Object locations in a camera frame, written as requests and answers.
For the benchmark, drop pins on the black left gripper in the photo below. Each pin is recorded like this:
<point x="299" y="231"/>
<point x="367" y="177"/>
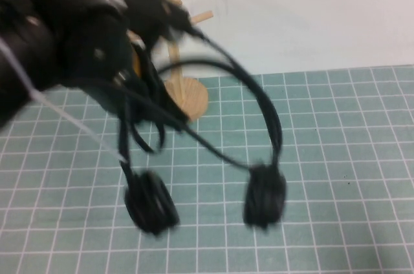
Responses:
<point x="145" y="12"/>

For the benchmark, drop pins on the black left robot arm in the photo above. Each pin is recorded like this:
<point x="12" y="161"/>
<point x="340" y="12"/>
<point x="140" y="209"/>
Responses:
<point x="55" y="38"/>

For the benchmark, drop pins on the wooden headphone stand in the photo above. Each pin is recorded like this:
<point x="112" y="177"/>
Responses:
<point x="186" y="93"/>

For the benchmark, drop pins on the green white-grid tablecloth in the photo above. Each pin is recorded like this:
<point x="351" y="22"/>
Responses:
<point x="323" y="164"/>

